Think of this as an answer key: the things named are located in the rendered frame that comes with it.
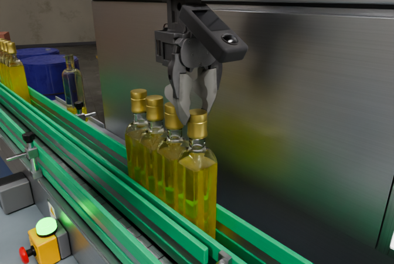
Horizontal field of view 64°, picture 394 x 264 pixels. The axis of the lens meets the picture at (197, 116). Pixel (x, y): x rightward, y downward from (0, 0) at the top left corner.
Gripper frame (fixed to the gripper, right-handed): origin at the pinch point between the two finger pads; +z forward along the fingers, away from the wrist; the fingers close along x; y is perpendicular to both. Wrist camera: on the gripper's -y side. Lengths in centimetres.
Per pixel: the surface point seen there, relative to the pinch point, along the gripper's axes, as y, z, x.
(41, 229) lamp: 27.3, 30.6, 24.1
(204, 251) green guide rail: -9.4, 19.1, 5.4
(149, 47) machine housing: 36.2, -6.1, -10.6
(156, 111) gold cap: 9.8, 1.6, 2.4
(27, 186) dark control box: 53, 33, 23
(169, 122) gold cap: 5.0, 2.2, 2.6
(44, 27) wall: 922, 64, -160
